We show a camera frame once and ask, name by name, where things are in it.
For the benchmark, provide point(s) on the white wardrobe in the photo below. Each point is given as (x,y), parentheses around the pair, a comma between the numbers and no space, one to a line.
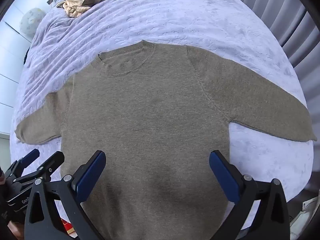
(10,67)

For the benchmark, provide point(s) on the grey pleated curtain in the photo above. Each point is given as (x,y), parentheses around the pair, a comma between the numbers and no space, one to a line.
(287,12)

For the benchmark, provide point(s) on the white round plush toy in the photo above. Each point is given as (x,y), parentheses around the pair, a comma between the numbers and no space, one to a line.
(31,22)

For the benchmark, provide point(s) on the red box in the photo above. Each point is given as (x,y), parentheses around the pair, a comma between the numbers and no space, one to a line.
(68,227)

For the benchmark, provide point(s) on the olive brown knit sweater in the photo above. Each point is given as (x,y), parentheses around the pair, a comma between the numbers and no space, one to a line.
(155,120)

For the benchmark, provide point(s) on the white paper box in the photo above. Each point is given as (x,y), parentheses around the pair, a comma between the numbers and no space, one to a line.
(303,217)

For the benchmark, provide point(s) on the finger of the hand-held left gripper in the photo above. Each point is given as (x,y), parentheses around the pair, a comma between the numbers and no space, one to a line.
(55,158)
(30,155)

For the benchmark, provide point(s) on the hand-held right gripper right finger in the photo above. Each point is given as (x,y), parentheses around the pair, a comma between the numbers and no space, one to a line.
(223,177)

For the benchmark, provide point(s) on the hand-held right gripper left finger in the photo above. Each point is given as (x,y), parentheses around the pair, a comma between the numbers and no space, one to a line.
(91,177)

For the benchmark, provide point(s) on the lavender embossed blanket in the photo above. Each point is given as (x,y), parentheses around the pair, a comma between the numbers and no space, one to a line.
(175,17)

